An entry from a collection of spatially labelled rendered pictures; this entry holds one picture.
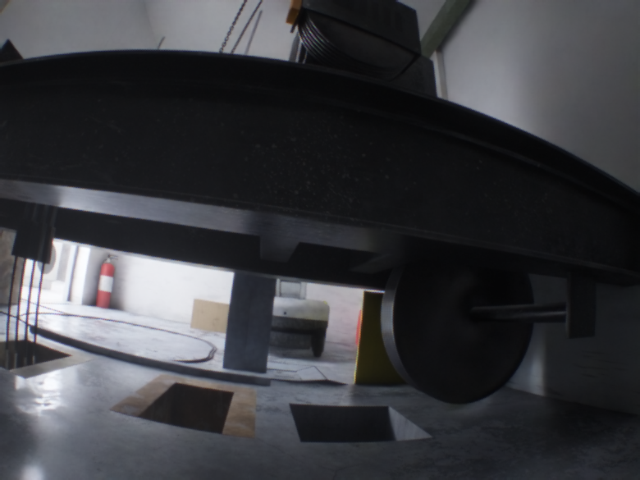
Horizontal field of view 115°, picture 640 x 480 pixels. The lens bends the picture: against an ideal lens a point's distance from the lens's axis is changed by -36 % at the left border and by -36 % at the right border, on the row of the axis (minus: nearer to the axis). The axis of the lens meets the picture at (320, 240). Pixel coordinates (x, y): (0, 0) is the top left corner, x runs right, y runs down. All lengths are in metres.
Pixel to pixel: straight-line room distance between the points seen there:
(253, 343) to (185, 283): 1.96
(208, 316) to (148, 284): 0.85
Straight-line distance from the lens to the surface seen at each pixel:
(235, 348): 1.41
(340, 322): 3.28
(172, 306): 3.30
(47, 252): 1.13
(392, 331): 0.97
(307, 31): 1.11
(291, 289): 2.27
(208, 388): 1.09
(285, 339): 1.89
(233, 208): 0.40
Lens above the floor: 0.30
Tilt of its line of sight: 13 degrees up
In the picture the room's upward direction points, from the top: 6 degrees clockwise
